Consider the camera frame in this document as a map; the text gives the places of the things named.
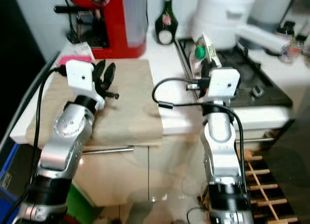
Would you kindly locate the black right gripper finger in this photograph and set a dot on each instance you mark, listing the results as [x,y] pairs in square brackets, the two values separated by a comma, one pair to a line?
[211,69]

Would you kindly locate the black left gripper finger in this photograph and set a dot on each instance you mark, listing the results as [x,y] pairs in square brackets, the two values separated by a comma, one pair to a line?
[100,74]
[110,76]

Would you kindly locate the white green-capped drink carton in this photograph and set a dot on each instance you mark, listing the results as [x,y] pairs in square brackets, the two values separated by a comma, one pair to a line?
[199,52]

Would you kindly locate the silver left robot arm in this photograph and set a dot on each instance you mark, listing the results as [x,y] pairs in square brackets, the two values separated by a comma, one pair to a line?
[63,146]

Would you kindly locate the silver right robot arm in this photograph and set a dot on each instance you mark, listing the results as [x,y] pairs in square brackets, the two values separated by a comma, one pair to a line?
[220,156]

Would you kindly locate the grey small fridge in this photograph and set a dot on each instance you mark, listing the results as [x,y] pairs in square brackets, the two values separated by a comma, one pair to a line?
[290,161]

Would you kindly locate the beige counter cloth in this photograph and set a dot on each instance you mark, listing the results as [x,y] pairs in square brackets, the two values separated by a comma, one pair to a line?
[131,112]

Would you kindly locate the pink-lidded clear container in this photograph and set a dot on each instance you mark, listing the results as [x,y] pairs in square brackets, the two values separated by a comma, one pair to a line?
[72,57]

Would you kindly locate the red coffee machine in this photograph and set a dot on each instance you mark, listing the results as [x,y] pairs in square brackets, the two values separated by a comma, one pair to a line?
[126,21]

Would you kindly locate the black gas stove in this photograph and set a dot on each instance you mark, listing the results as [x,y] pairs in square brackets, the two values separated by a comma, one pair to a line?
[266,88]

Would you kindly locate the dark glass bottle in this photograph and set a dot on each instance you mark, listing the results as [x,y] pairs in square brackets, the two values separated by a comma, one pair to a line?
[166,25]

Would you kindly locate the small printed glass jar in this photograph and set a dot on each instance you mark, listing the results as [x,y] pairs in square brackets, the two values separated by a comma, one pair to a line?
[290,51]

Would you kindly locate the beige kitchen cabinet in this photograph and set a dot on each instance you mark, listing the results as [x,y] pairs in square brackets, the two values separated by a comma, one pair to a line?
[169,171]

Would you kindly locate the wooden slatted rack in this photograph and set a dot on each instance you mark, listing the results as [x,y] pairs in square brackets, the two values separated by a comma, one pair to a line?
[266,190]

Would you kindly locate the blue flat board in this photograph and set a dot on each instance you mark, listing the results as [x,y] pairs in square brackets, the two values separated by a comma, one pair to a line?
[10,185]

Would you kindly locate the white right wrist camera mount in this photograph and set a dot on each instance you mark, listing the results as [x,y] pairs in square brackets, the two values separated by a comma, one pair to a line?
[224,83]

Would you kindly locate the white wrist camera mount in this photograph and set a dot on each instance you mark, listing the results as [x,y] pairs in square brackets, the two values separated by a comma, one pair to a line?
[80,79]
[224,83]

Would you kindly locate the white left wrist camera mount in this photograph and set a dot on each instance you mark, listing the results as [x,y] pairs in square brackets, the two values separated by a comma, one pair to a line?
[80,79]

